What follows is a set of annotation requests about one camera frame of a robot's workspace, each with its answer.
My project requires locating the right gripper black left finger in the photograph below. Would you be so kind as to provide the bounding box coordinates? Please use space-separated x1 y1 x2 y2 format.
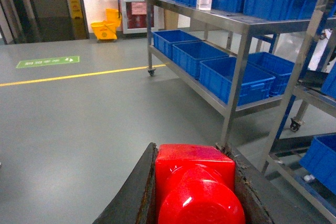
94 143 158 223

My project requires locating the red fire cabinet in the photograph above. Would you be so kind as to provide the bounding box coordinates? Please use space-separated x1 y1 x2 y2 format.
118 0 160 35

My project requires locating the blue crate cart lower rear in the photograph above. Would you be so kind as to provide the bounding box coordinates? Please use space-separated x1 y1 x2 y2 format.
248 52 295 97

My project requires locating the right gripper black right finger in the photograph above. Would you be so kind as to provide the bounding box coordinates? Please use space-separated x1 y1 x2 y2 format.
215 143 273 223

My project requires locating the potted green plant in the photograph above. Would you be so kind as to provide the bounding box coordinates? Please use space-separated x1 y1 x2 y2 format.
157 0 180 31

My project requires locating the blue crate cart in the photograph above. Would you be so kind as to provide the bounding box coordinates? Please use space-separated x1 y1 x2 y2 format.
152 29 201 60
172 41 229 79
198 56 276 107
248 52 295 97

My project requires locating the yellow wet floor sign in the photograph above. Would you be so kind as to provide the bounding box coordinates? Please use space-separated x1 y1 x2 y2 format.
69 0 87 39

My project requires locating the yellow mop bucket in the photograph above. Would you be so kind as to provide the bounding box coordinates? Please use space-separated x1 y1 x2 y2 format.
91 8 122 40

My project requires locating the red toy block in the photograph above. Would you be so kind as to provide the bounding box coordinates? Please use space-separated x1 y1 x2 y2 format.
155 144 246 223

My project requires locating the steel wheeled cart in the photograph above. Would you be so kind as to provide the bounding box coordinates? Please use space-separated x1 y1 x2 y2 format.
143 0 336 147

